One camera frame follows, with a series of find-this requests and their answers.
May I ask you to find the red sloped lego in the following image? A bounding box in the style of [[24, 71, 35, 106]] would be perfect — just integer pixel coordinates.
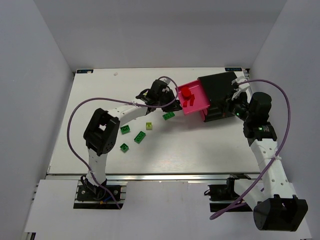
[[182, 101, 188, 108]]

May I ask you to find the green eight-stud lego plate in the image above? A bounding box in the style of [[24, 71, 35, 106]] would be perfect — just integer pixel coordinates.
[[162, 112, 175, 121]]

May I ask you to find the red oval lego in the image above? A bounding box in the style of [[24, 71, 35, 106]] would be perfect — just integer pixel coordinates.
[[181, 86, 192, 99]]

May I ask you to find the red small lego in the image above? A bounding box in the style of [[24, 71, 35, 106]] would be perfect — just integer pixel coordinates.
[[189, 94, 195, 106]]

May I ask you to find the pink top drawer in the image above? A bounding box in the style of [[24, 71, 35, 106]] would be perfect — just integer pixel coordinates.
[[177, 79, 210, 115]]

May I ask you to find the pink drawer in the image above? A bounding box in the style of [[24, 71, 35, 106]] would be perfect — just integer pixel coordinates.
[[200, 109, 208, 122], [177, 79, 210, 115]]

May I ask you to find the pink bottom drawer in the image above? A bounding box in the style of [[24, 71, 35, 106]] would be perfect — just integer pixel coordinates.
[[200, 109, 208, 122]]

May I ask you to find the light green square lego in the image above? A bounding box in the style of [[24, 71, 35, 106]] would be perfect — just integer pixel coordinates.
[[145, 122, 153, 131]]

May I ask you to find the green upturned long lego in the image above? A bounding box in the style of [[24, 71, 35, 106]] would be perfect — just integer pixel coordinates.
[[134, 131, 146, 144]]

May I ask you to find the green upturned square lego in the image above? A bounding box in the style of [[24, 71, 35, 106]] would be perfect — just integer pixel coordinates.
[[120, 143, 129, 153]]

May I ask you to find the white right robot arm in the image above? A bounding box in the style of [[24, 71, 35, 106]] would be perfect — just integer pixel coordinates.
[[227, 92, 308, 232]]

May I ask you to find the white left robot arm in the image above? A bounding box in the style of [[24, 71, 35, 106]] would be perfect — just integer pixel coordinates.
[[83, 76, 182, 186]]

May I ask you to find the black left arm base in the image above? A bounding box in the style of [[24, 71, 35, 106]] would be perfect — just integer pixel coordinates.
[[73, 175, 126, 210]]

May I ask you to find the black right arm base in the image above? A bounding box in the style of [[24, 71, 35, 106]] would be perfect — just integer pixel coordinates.
[[203, 173, 251, 213]]

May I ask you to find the black drawer cabinet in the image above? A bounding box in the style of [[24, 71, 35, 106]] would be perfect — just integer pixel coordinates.
[[198, 71, 238, 122]]

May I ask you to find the right blue label sticker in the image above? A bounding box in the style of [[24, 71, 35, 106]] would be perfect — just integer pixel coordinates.
[[224, 67, 243, 72]]

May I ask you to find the blue label sticker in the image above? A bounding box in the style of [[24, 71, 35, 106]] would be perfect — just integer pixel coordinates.
[[224, 67, 243, 72], [76, 69, 94, 74]]

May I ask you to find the left blue label sticker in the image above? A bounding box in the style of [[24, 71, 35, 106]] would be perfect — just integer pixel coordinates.
[[76, 69, 94, 74]]

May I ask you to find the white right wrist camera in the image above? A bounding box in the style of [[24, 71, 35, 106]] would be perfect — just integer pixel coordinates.
[[231, 76, 250, 101]]

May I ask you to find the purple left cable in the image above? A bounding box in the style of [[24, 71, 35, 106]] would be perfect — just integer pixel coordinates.
[[66, 76, 180, 210]]

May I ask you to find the aluminium front rail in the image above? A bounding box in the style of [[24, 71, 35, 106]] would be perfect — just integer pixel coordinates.
[[45, 172, 259, 182]]

